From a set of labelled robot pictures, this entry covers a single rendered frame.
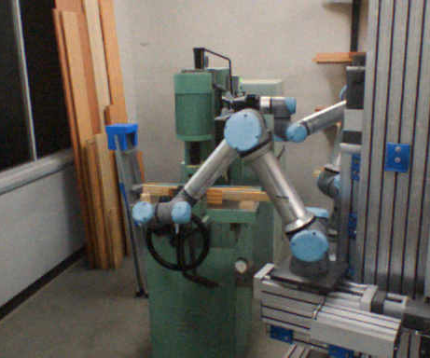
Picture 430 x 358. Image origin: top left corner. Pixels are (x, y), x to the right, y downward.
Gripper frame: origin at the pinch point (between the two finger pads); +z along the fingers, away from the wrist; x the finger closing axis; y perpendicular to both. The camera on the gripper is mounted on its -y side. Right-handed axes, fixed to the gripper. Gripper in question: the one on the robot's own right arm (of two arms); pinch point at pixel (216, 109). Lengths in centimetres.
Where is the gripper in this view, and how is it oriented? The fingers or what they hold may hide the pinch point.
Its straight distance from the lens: 217.7
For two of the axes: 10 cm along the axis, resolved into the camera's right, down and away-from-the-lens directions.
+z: -9.8, -0.3, 2.2
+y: -1.4, -6.7, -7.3
